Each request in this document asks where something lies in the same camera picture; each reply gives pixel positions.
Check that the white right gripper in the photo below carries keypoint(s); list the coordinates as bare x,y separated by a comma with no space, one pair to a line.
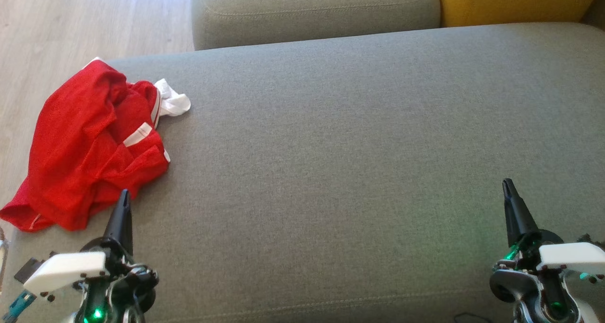
572,259

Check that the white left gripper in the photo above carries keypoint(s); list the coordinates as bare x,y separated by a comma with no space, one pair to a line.
66,271

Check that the red jersey with white trim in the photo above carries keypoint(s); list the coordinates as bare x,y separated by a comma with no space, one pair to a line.
61,124

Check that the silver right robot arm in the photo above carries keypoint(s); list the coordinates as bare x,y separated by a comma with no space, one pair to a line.
529,290

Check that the clear plastic piece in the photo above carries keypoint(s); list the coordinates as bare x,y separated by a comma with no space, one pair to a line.
3,257

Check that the large grey sofa seat cushion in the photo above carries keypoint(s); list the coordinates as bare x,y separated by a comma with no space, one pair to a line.
340,171

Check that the yellow sofa backrest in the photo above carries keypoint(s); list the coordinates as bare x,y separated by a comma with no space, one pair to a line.
510,1

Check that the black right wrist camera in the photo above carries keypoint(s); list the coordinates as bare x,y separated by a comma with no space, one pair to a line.
591,239

